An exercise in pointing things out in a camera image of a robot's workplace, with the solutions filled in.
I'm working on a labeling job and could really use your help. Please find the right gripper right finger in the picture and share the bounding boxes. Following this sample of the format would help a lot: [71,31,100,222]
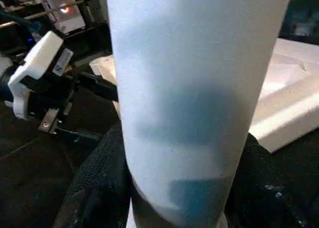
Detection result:
[223,134,319,228]

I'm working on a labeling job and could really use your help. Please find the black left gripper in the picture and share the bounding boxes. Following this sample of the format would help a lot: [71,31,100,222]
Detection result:
[21,47,120,144]

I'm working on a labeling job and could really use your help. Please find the white device with lights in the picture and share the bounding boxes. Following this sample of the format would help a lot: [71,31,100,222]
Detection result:
[36,0,86,31]

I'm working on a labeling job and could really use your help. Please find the white plastic table top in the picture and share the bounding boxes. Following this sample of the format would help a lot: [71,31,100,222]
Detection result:
[89,37,319,154]

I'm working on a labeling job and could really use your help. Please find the black plastic mat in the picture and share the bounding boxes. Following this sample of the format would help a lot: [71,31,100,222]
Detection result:
[0,25,319,228]

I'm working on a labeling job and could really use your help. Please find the white plastic table leg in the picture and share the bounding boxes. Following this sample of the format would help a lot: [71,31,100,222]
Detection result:
[104,0,294,228]

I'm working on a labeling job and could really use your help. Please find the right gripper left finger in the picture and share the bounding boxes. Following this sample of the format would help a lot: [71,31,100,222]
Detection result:
[56,124,133,228]

